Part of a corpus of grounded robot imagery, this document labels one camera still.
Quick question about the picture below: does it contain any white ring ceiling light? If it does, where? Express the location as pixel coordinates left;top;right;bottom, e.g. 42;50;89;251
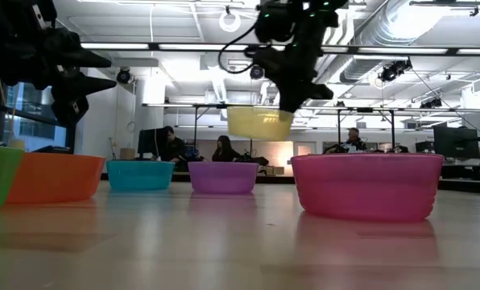
218;9;242;34

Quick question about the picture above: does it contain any yellow plastic bowl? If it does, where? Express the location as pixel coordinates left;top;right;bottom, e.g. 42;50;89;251
226;106;295;142

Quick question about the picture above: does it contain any black metal workstation frame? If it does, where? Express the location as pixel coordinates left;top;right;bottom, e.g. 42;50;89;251
142;102;398;162

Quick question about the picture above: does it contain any long ceiling light bar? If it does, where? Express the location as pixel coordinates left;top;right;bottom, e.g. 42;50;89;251
80;41;480;57

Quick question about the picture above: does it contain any pink plastic bowl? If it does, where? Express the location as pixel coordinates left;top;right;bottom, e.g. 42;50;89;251
291;152;445;223

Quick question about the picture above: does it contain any purple plastic bowl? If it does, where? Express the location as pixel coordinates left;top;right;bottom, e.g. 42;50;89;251
187;161;260;195

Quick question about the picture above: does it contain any large black computer monitor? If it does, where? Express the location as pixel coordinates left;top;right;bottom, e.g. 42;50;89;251
432;126;480;160

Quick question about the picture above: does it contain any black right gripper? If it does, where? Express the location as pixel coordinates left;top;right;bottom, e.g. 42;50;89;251
250;39;335;114

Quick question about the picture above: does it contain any black background robot rig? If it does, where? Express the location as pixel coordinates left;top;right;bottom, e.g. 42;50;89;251
322;143;411;155

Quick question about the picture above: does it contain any black ceiling camera rig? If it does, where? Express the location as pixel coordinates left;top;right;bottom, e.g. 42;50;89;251
378;58;413;84

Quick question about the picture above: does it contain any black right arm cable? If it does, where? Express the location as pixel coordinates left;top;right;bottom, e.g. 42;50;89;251
217;23;265;76

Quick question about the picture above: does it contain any silver ventilation duct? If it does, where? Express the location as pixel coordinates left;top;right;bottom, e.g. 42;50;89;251
315;0;453;85

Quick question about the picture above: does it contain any person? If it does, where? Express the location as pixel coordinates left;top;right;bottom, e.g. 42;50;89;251
159;125;188;163
211;135;242;164
341;127;369;155

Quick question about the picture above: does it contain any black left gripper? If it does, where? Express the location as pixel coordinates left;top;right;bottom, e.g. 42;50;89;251
0;23;118;127

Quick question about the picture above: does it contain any orange plastic bowl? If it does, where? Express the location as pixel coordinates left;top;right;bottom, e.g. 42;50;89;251
5;151;106;205

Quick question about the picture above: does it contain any teal plastic bowl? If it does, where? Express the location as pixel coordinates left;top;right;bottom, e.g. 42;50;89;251
106;159;176;192

